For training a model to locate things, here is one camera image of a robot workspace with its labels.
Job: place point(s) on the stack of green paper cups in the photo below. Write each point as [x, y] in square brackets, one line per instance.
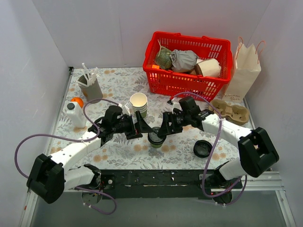
[139, 103]

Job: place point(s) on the orange fruit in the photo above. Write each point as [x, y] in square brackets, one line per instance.
[78, 100]

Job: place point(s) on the green paper coffee cup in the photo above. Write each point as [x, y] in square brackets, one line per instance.
[155, 144]

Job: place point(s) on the spare black cup lid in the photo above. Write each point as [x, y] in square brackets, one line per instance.
[202, 148]

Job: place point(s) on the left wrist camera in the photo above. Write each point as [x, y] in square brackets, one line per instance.
[127, 109]

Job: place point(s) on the grey crumpled paper bag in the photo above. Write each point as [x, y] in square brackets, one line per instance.
[183, 61]

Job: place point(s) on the grey straw holder cup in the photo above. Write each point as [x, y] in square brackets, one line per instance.
[93, 92]

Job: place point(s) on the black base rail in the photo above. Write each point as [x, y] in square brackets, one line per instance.
[122, 184]

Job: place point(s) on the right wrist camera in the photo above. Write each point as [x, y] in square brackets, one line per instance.
[174, 105]

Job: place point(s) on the beige paper roll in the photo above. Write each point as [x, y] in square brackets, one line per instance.
[208, 68]

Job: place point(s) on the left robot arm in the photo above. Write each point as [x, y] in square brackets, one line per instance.
[51, 175]

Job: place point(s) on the white milk bottle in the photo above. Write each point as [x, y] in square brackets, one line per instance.
[75, 114]

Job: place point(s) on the beige paper bag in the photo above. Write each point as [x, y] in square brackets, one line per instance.
[245, 70]

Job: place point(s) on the red plastic shopping basket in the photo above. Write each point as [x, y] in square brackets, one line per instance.
[167, 82]

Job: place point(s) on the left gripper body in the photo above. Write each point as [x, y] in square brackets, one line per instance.
[132, 127]

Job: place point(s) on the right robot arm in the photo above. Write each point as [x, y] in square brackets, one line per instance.
[256, 150]

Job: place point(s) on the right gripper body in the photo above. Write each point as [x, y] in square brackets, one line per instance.
[171, 123]

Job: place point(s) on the white wrapped straws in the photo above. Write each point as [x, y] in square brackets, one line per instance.
[89, 75]

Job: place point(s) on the cardboard cup carrier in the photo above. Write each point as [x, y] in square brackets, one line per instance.
[234, 113]

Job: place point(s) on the black plastic cup lid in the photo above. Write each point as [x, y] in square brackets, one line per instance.
[153, 135]

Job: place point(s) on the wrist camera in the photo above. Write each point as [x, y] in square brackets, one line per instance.
[127, 109]
[174, 105]

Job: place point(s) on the green netted melon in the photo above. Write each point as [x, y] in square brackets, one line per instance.
[163, 58]

